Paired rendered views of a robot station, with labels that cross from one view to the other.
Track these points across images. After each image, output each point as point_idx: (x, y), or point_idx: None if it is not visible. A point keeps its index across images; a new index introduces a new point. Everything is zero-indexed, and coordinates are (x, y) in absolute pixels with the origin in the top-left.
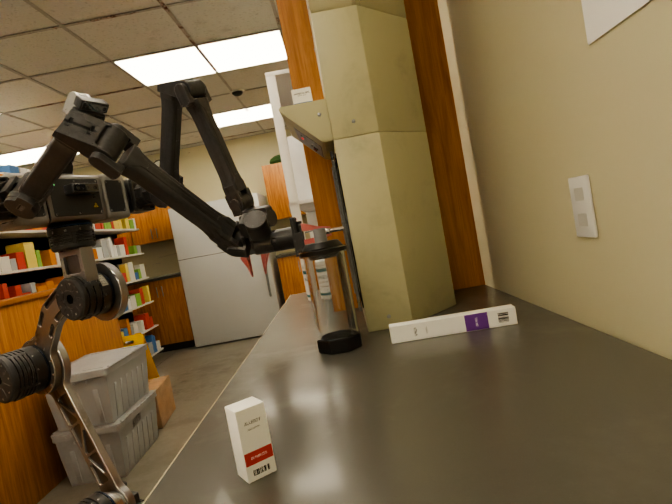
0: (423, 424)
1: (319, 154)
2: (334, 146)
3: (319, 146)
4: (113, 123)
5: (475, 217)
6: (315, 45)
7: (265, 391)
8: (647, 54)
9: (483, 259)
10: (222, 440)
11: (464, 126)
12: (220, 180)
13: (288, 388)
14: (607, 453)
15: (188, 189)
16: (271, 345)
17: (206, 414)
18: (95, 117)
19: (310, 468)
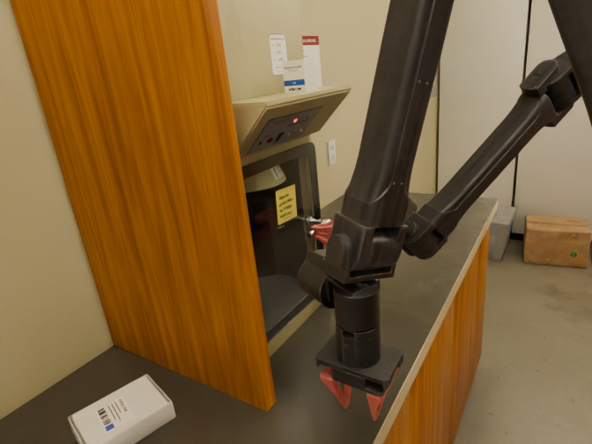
0: None
1: (245, 150)
2: (306, 137)
3: (298, 135)
4: (548, 60)
5: (55, 282)
6: (278, 11)
7: (431, 265)
8: None
9: (77, 331)
10: (455, 244)
11: (37, 149)
12: (410, 181)
13: (418, 262)
14: None
15: (470, 156)
16: (406, 332)
17: (466, 262)
18: (565, 51)
19: None
